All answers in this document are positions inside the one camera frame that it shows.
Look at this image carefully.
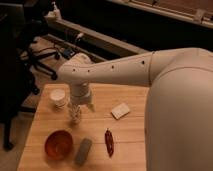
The red chili pepper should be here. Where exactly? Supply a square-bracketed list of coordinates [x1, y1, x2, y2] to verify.
[105, 129, 114, 156]

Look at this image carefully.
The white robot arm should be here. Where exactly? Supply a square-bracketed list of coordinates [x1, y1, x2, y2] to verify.
[58, 48, 213, 171]

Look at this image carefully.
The black office chair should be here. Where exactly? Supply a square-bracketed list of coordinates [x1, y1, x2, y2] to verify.
[0, 0, 57, 150]

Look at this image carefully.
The white paper cup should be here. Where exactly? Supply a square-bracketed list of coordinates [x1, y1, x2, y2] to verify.
[50, 89, 67, 107]

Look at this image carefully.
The red bowl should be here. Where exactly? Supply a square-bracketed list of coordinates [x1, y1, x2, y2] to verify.
[44, 130, 73, 161]

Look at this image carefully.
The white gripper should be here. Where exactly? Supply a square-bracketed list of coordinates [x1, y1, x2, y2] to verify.
[67, 83, 95, 113]

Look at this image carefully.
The grey rectangular sponge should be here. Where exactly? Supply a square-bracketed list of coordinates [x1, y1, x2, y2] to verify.
[74, 138, 92, 166]

